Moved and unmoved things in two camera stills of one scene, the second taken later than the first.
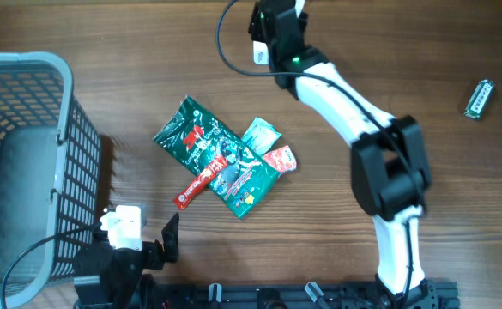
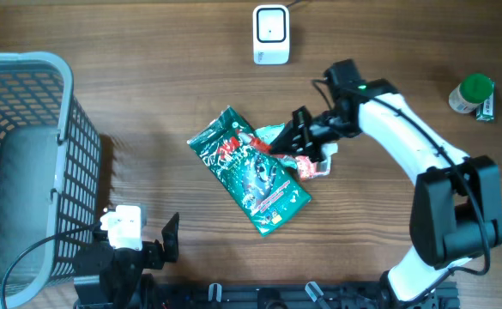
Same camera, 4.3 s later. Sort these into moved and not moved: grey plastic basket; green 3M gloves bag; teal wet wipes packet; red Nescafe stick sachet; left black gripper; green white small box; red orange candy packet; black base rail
Moved: green 3M gloves bag; teal wet wipes packet; red Nescafe stick sachet; red orange candy packet; green white small box
Not moved: black base rail; left black gripper; grey plastic basket
